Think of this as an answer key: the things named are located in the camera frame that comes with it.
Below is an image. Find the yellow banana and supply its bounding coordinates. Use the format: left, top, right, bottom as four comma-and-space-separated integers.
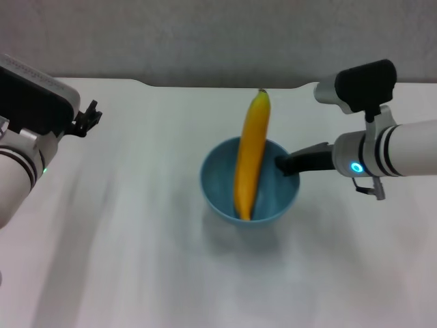
233, 88, 272, 221

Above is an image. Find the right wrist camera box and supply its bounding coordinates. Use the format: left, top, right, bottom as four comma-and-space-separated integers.
313, 59, 398, 116

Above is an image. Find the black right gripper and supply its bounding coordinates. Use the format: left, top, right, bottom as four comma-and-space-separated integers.
274, 142, 337, 178

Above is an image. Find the blue plastic bowl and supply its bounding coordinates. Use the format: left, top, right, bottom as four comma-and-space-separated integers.
199, 136, 302, 228

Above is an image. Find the right arm grey cable plug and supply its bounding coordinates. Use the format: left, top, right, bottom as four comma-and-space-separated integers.
351, 175, 387, 202

